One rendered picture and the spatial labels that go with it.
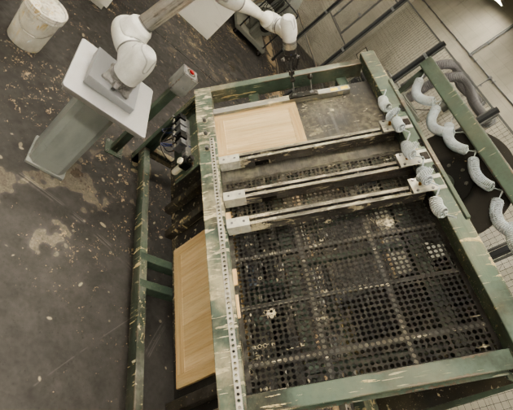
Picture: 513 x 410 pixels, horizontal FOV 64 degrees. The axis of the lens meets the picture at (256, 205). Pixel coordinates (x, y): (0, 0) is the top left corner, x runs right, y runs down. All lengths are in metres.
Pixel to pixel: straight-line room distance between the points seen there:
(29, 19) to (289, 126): 1.99
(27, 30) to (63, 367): 2.34
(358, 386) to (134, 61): 1.91
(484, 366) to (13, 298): 2.21
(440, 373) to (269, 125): 1.73
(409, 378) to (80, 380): 1.62
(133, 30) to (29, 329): 1.66
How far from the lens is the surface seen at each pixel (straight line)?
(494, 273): 2.15
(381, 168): 2.46
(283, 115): 2.84
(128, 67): 2.44
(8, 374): 2.37
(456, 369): 1.97
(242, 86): 3.10
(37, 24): 3.55
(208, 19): 6.39
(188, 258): 2.73
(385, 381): 1.90
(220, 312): 2.01
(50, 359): 2.47
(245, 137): 2.72
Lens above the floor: 2.12
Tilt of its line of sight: 28 degrees down
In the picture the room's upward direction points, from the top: 56 degrees clockwise
